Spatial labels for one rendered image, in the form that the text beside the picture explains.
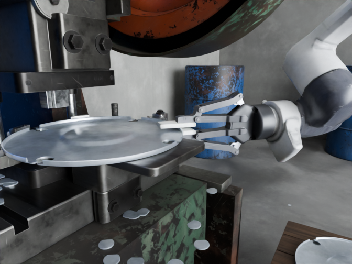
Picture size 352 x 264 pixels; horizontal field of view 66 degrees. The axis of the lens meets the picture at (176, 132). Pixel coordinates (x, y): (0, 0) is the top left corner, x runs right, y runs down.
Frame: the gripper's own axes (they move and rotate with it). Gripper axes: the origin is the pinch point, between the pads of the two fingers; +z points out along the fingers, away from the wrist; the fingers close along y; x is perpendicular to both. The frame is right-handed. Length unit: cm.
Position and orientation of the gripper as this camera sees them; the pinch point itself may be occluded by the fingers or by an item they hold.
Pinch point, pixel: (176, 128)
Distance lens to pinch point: 51.4
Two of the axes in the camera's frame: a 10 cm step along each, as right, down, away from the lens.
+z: -9.4, 0.7, -3.2
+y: 0.1, -9.7, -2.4
